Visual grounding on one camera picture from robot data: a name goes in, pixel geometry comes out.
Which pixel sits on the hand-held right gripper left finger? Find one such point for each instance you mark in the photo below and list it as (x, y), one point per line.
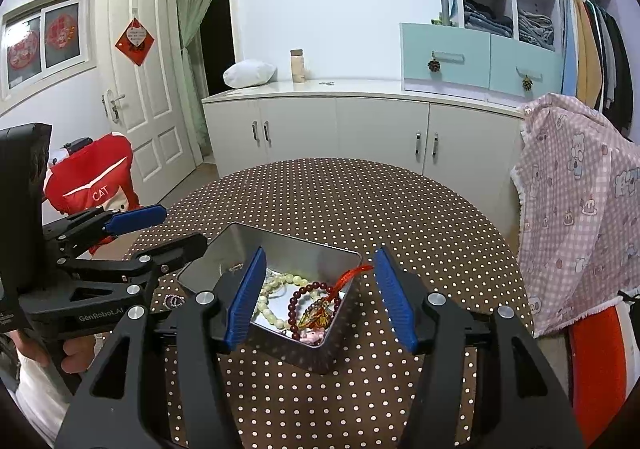
(247, 301)

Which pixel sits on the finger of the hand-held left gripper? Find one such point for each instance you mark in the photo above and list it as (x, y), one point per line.
(175, 251)
(135, 219)

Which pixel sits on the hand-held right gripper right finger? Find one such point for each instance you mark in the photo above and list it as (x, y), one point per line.
(395, 301)

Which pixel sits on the pink charm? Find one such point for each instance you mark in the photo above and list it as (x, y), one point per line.
(312, 336)

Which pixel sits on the dark metal tin box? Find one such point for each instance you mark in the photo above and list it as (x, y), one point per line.
(320, 274)

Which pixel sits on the person's left hand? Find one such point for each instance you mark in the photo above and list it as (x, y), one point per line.
(77, 361)

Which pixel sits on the red jacket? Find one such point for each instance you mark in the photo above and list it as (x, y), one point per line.
(90, 179)

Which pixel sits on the white door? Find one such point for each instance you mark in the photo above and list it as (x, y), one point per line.
(145, 129)

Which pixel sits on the window with red paper-cuts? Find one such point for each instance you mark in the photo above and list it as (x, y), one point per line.
(45, 44)

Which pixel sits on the red diamond door decoration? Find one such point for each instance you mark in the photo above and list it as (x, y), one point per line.
(134, 41)

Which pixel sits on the white low cabinet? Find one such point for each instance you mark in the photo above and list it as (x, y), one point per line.
(350, 129)

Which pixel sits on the white pillow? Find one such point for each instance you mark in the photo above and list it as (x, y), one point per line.
(249, 74)

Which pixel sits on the green curtain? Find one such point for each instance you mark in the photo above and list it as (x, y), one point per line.
(192, 29)

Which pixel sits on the pink patterned cloth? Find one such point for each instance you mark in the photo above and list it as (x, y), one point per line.
(575, 209)

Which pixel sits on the red stool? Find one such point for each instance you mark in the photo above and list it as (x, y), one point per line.
(597, 369)

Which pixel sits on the beige jar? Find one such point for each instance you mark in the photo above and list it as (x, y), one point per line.
(298, 66)

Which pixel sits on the pine cone ornament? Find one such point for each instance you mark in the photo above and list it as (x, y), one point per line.
(528, 84)
(433, 66)

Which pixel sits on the turquoise drawer unit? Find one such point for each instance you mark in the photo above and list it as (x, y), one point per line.
(465, 54)

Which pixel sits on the hanging clothes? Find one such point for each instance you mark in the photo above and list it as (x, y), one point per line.
(595, 59)

